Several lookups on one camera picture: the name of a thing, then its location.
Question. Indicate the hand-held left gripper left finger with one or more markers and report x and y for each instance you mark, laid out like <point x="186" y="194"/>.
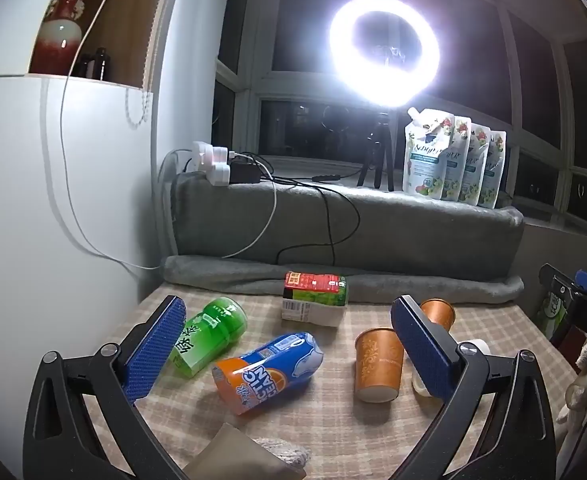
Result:
<point x="153" y="352"/>

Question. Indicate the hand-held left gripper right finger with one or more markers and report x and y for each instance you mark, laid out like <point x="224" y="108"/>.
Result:
<point x="423" y="355"/>

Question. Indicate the orange paper cup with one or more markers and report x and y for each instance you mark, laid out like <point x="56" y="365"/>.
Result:
<point x="377" y="365"/>
<point x="438" y="312"/>

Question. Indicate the white cup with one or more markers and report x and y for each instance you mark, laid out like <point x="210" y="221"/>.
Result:
<point x="422" y="385"/>

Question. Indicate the cream plush toy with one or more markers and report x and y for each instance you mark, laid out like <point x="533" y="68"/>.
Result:
<point x="581" y="375"/>

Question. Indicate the orange blue soda can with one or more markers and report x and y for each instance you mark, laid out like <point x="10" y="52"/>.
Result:
<point x="268" y="372"/>

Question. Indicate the checked tablecloth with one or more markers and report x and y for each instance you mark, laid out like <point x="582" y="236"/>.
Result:
<point x="333" y="430"/>

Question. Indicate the grey blanket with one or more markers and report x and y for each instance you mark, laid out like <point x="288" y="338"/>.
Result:
<point x="398" y="240"/>

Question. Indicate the red and green drink carton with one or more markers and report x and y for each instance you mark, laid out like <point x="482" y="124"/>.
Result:
<point x="313" y="292"/>

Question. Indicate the white refill pouch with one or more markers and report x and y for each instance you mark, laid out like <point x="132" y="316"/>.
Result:
<point x="426" y="155"/>
<point x="496" y="170"/>
<point x="479" y="165"/>
<point x="461" y="160"/>

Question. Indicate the white knitted cloth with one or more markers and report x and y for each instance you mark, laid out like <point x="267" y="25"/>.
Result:
<point x="286" y="452"/>

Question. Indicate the white cabinet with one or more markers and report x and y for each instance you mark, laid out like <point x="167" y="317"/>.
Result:
<point x="23" y="210"/>

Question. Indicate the white power strip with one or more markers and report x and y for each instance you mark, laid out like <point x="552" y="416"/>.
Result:
<point x="211" y="160"/>

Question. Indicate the black power adapter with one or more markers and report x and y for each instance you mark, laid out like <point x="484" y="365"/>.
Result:
<point x="246" y="170"/>

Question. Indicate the black tripod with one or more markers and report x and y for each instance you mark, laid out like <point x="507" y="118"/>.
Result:
<point x="381" y="145"/>

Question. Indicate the dark bottle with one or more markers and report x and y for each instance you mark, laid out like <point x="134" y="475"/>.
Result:
<point x="98" y="65"/>

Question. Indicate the red and white vase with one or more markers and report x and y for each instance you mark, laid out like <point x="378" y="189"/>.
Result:
<point x="61" y="45"/>

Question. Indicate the white window frame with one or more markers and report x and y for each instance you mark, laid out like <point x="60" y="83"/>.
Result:
<point x="253" y="80"/>

